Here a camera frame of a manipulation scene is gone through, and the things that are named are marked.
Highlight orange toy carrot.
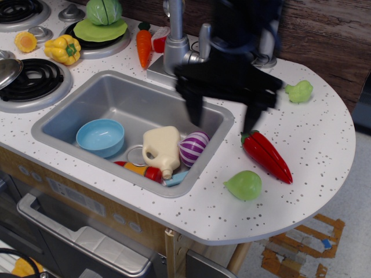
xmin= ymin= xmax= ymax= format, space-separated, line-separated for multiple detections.
xmin=136 ymin=22 xmax=152 ymax=69

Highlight red white toy radish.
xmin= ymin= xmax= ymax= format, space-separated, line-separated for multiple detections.
xmin=151 ymin=27 xmax=170 ymax=53

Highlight purple striped toy onion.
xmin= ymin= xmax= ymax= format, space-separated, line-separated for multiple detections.
xmin=178 ymin=131 xmax=210 ymax=167

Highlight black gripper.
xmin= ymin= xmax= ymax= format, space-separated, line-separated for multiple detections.
xmin=174 ymin=46 xmax=283 ymax=133

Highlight grey metal sink basin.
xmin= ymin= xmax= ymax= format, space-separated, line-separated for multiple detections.
xmin=31 ymin=71 xmax=234 ymax=197

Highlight yellow toy on floor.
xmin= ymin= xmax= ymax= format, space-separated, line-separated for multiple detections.
xmin=11 ymin=258 xmax=35 ymax=277

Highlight silver pot lid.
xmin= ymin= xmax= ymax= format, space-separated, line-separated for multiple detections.
xmin=1 ymin=50 xmax=23 ymax=89

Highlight green plastic plate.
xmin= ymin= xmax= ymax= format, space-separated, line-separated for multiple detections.
xmin=73 ymin=19 xmax=128 ymax=42

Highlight green toy cabbage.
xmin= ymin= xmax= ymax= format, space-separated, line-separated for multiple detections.
xmin=86 ymin=0 xmax=122 ymax=25

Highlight cream toy milk jug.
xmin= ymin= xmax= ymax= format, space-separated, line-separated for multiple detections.
xmin=142 ymin=126 xmax=180 ymax=180

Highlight silver stove knob rear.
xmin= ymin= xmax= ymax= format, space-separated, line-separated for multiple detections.
xmin=58 ymin=3 xmax=85 ymax=23

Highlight back left stove burner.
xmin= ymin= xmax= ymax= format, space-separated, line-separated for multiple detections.
xmin=1 ymin=1 xmax=51 ymax=32

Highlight silver stove knob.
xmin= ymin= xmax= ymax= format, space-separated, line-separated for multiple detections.
xmin=28 ymin=25 xmax=53 ymax=43
xmin=58 ymin=3 xmax=85 ymax=23

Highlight light blue plastic bowl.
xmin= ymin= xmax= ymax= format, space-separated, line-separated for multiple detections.
xmin=75 ymin=119 xmax=125 ymax=158

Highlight light green toy broccoli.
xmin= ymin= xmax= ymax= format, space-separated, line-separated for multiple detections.
xmin=285 ymin=80 xmax=313 ymax=103

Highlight grey vertical pole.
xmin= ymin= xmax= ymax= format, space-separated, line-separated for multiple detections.
xmin=256 ymin=0 xmax=284 ymax=69

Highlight front left stove burner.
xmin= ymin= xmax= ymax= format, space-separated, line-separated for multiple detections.
xmin=1 ymin=58 xmax=73 ymax=114

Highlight green toy pear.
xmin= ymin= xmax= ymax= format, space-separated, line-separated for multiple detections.
xmin=223 ymin=170 xmax=262 ymax=200

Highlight silver oven door handle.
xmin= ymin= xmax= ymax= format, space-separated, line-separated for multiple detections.
xmin=17 ymin=193 xmax=155 ymax=277

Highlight red orange toy bottle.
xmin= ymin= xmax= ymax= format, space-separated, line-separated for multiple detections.
xmin=114 ymin=161 xmax=162 ymax=183

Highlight red toy chili pepper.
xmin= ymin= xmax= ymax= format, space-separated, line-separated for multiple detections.
xmin=241 ymin=130 xmax=293 ymax=184

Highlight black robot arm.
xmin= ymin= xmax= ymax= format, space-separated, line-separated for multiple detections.
xmin=174 ymin=1 xmax=283 ymax=133

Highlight yellow toy bell pepper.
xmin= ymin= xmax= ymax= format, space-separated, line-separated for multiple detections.
xmin=44 ymin=35 xmax=81 ymax=65

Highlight silver toy faucet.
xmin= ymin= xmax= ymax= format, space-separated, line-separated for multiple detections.
xmin=147 ymin=0 xmax=212 ymax=87

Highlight yellow toy corn slice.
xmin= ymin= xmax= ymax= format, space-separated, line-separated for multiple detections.
xmin=14 ymin=31 xmax=37 ymax=53

